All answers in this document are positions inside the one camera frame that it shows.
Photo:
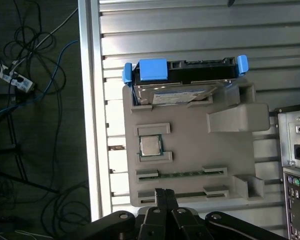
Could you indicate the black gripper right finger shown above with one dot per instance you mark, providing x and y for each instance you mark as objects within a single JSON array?
[{"x": 185, "y": 225}]

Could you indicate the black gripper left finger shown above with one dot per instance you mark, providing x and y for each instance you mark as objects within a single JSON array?
[{"x": 155, "y": 225}]

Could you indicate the hard disk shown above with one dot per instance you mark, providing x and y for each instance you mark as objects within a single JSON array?
[{"x": 152, "y": 68}]

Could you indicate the green RAM stick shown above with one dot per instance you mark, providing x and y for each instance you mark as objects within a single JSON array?
[{"x": 185, "y": 174}]

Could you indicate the silver CPU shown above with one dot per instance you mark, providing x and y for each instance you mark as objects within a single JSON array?
[{"x": 150, "y": 145}]

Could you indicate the grey parts rack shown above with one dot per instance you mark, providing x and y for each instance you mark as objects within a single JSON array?
[{"x": 190, "y": 140}]

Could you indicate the black open PC case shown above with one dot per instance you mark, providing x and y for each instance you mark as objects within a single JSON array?
[{"x": 290, "y": 150}]

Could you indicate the black tripod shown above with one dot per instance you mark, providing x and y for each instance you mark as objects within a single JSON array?
[{"x": 16, "y": 150}]

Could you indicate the white power strip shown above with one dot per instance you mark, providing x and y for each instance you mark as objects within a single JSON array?
[{"x": 15, "y": 80}]

